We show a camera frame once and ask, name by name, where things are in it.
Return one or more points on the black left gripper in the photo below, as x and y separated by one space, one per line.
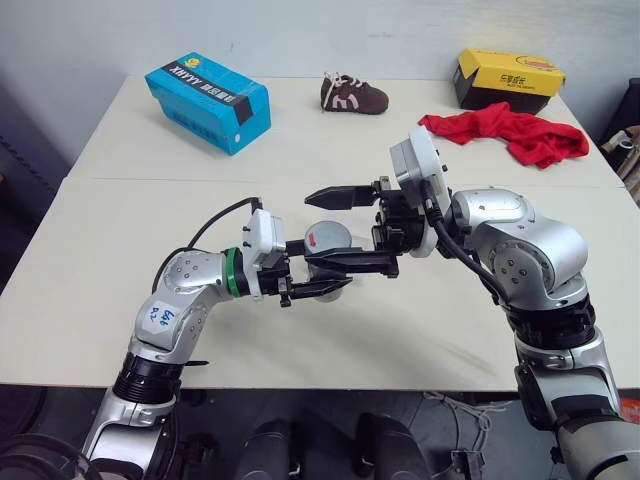
274 282

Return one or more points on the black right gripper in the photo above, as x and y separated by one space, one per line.
400 220

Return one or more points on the grey round can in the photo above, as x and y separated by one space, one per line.
332 235

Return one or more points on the clear plastic jar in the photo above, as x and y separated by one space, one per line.
331 300

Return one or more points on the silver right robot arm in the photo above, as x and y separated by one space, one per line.
525 240

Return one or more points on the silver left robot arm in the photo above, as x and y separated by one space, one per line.
175 300

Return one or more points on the blue cardboard shoe box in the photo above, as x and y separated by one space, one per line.
200 95

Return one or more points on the yellow and black shoe box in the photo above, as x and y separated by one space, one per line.
515 75

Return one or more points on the brown child's shoe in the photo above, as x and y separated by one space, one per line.
360 97

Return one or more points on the dark rounded shape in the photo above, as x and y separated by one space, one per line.
395 445
272 450

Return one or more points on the red cloth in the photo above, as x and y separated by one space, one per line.
525 135

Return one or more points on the dark ribbed cabinet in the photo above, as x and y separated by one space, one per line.
25 170

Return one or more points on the black object beside table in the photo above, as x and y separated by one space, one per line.
627 105

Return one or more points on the dark round wheel shape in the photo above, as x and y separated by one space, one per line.
40 460

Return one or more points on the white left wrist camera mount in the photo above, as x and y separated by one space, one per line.
265 230

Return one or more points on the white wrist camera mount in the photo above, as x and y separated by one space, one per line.
265 230
420 160

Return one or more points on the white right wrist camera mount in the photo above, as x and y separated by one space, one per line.
420 160

